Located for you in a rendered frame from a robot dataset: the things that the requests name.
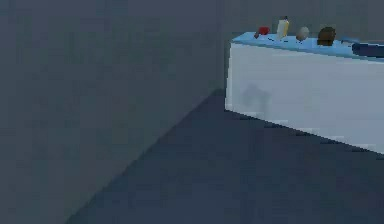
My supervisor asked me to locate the white counter with blue top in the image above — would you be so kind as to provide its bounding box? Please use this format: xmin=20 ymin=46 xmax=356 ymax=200
xmin=224 ymin=31 xmax=384 ymax=155

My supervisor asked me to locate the red round object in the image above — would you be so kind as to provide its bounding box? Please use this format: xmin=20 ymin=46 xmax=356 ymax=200
xmin=253 ymin=26 xmax=271 ymax=40

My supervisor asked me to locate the pale yellow spray bottle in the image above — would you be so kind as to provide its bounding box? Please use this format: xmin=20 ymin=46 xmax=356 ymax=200
xmin=276 ymin=15 xmax=290 ymax=41

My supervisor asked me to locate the grey egg shaped object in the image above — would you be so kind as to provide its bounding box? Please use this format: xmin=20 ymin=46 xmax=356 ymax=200
xmin=295 ymin=26 xmax=311 ymax=43

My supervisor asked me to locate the brown round object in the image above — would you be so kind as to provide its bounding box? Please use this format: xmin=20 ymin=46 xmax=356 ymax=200
xmin=316 ymin=26 xmax=337 ymax=47

